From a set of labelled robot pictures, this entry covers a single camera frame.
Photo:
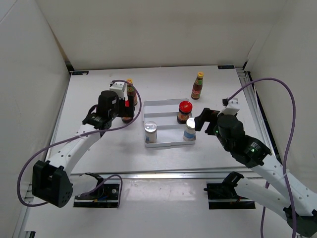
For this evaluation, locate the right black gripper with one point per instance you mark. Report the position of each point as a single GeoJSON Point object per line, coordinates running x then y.
{"type": "Point", "coordinates": [207, 115]}

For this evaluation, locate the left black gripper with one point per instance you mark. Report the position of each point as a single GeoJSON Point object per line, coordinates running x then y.
{"type": "Point", "coordinates": [130, 109]}

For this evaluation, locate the red-lid sauce jar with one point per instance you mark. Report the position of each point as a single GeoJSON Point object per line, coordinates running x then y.
{"type": "Point", "coordinates": [127, 119]}
{"type": "Point", "coordinates": [185, 109]}

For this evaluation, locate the white silver-cap shaker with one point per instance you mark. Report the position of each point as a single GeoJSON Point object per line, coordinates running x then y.
{"type": "Point", "coordinates": [189, 131]}
{"type": "Point", "coordinates": [150, 129]}

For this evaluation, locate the tall sauce bottle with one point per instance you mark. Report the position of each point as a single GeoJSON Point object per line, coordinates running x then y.
{"type": "Point", "coordinates": [131, 92]}
{"type": "Point", "coordinates": [197, 86]}

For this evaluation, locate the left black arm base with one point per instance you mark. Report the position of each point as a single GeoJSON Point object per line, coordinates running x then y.
{"type": "Point", "coordinates": [107, 195]}

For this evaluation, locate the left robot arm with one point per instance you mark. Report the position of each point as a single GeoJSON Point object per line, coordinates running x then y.
{"type": "Point", "coordinates": [52, 181]}

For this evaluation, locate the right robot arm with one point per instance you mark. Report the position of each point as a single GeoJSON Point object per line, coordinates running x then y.
{"type": "Point", "coordinates": [292, 201]}

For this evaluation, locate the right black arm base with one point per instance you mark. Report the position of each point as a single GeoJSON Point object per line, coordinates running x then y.
{"type": "Point", "coordinates": [223, 196]}

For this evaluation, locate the white divided organizer tray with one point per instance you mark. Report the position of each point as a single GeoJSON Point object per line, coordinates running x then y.
{"type": "Point", "coordinates": [164, 114]}

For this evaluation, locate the right black corner label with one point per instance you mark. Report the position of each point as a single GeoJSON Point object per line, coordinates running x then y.
{"type": "Point", "coordinates": [221, 67]}

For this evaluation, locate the black corner label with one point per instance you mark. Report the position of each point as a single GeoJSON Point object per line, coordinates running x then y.
{"type": "Point", "coordinates": [221, 67]}
{"type": "Point", "coordinates": [80, 72]}

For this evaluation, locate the left black corner label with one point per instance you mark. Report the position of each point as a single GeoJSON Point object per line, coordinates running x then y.
{"type": "Point", "coordinates": [80, 72]}

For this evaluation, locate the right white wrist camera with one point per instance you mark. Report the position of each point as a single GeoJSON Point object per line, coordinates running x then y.
{"type": "Point", "coordinates": [231, 107]}

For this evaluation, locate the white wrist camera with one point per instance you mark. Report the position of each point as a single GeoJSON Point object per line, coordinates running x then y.
{"type": "Point", "coordinates": [231, 107]}
{"type": "Point", "coordinates": [119, 88]}

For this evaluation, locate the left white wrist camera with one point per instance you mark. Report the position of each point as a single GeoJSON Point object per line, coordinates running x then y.
{"type": "Point", "coordinates": [119, 88]}

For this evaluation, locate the aluminium frame rail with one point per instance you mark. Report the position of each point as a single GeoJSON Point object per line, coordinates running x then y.
{"type": "Point", "coordinates": [202, 173]}

